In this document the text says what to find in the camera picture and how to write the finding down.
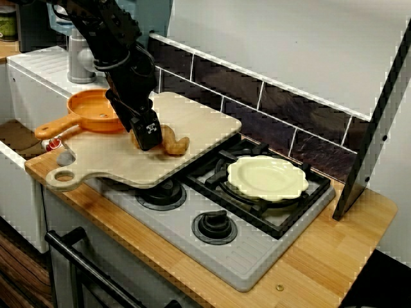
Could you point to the wooden table top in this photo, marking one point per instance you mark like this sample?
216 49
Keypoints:
8 51

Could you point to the dark tile backsplash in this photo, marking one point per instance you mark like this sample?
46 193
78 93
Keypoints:
224 80

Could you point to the white toy sink unit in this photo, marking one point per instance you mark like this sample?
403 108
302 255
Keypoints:
32 83

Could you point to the grey toy stove top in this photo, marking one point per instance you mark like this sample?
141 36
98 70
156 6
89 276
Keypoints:
250 263

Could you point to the wooden cutting board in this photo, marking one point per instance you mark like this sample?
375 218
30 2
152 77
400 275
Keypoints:
128 167

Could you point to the black box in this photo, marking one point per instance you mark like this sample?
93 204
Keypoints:
32 25

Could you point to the wooden countertop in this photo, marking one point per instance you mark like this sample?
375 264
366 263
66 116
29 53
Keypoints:
337 250

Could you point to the green can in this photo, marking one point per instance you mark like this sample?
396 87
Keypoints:
7 25

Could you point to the teal box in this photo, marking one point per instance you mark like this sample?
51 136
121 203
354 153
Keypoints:
151 16

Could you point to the orange toy frying pan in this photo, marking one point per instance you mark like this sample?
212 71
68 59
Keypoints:
86 112

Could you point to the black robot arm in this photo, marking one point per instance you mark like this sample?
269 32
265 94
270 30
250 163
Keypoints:
106 29

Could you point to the cream scalloped plate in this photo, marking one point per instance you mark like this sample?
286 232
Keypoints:
266 178

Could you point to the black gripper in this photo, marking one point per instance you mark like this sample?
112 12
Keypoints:
131 93

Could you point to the toy fried chicken piece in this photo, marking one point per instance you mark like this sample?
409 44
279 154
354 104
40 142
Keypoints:
175 147

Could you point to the black stove knob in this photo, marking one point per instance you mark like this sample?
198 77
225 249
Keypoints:
214 226
160 197

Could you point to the black burner grate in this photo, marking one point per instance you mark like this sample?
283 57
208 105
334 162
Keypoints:
282 218

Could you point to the tomato can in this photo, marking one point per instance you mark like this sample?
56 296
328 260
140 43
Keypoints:
53 144

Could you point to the white toy oven front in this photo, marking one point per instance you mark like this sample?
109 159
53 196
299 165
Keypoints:
64 224

